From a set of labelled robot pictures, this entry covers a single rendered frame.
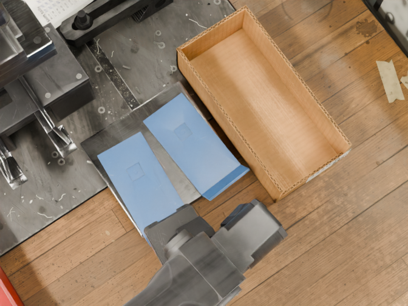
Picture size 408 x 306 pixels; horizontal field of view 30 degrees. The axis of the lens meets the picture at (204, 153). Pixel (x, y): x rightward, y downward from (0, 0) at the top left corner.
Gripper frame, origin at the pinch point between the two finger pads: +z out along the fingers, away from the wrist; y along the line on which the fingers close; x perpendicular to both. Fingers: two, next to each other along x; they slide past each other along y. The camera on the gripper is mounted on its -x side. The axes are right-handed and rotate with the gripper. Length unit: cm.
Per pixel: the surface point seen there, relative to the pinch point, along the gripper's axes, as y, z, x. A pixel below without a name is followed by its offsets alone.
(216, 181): 1.8, 2.7, -9.3
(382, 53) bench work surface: 4.7, 6.6, -41.3
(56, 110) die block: 19.9, 10.9, 4.9
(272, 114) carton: 5.0, 6.4, -21.9
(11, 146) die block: 18.1, 13.0, 12.8
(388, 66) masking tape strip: 2.9, 5.2, -40.7
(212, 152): 5.1, 4.5, -11.0
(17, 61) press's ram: 30.0, -8.9, 6.4
